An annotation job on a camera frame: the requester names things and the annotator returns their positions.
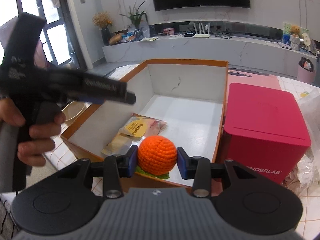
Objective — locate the white wifi router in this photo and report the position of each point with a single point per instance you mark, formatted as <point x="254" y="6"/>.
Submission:
<point x="201" y="30"/>

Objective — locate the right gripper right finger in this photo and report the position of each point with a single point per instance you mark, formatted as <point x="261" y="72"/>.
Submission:
<point x="201" y="170"/>

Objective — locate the red cardboard box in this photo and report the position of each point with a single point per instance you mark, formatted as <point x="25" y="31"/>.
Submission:
<point x="264" y="130"/>

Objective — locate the orange crochet ball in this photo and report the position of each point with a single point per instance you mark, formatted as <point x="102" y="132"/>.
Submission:
<point x="157" y="156"/>

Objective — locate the dried flowers in vase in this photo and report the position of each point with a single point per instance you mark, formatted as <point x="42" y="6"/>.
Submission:
<point x="102" y="20"/>

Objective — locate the potted green plant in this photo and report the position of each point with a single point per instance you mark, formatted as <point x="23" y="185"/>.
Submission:
<point x="135" y="14"/>

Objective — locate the teddy bear toy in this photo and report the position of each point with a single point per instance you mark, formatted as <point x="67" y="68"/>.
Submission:
<point x="294" y="30"/>

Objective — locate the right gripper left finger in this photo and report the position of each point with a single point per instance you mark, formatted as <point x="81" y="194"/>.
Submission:
<point x="112" y="169"/>

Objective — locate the checked lemon tablecloth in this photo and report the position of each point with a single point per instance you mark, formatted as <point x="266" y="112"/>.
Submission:
<point x="303" y="179"/>

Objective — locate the pink trash bin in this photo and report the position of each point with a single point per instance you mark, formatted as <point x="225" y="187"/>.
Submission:
<point x="306" y="71"/>

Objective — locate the yellow snack packet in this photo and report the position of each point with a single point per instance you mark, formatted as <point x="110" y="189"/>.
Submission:
<point x="135" y="130"/>

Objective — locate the orange white storage box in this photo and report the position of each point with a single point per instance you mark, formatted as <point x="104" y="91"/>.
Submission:
<point x="182" y="100"/>

